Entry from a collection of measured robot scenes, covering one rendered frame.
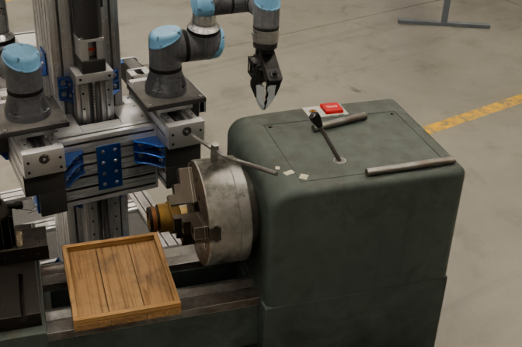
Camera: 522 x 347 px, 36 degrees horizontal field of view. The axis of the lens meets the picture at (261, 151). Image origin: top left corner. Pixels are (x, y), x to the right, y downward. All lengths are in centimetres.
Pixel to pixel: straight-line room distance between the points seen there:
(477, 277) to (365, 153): 182
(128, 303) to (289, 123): 73
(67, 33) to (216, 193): 93
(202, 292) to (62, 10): 108
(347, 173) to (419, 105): 345
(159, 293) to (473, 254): 221
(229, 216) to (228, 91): 348
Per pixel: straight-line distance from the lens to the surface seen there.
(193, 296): 241
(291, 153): 232
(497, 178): 491
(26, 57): 266
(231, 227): 223
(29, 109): 272
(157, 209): 231
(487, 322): 381
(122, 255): 253
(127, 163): 291
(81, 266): 250
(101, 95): 290
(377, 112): 261
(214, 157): 224
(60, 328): 232
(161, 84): 283
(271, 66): 228
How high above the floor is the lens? 239
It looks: 29 degrees down
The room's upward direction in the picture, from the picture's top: 3 degrees clockwise
